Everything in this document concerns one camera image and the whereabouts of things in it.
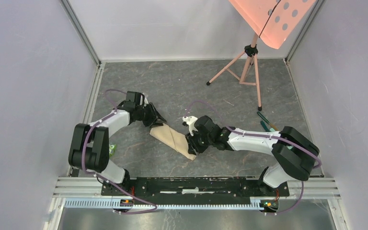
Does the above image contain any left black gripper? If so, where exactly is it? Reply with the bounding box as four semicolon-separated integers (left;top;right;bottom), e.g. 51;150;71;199
135;103;167;129

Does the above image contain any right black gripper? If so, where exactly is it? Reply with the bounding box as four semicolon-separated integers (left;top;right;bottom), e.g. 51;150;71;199
185;128;213;156

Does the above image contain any beige cloth napkin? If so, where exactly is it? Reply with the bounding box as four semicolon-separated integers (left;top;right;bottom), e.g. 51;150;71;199
150;124;196;161

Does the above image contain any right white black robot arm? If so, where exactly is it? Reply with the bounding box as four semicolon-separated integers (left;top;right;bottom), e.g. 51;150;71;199
182;115;319;196

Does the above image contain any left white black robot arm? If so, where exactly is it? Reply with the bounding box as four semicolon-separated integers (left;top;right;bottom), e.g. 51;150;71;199
68;91;167;195

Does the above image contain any small green toy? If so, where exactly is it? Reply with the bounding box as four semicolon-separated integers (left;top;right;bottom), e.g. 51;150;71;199
109;145;117;157

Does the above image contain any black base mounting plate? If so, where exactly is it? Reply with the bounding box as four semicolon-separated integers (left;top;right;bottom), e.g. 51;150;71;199
101;176;290;205

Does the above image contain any gold spoon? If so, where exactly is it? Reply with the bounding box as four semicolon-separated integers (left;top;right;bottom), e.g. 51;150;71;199
270;124;279;131

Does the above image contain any pink music stand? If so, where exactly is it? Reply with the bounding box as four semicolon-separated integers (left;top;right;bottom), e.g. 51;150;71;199
206;0;315;112

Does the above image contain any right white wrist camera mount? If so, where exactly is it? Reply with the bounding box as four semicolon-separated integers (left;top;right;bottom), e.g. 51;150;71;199
182;116;198;136

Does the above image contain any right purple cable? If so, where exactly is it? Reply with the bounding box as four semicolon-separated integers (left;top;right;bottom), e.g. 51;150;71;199
184;100;322;217

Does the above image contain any purple cable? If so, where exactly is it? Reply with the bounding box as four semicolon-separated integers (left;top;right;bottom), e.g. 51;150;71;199
184;100;322;217
81;89;158;215

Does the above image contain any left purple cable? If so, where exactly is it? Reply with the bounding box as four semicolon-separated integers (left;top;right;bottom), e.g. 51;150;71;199
81;89;158;215

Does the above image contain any white slotted cable duct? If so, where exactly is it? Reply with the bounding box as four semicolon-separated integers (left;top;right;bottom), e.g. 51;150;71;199
64;198;264;211

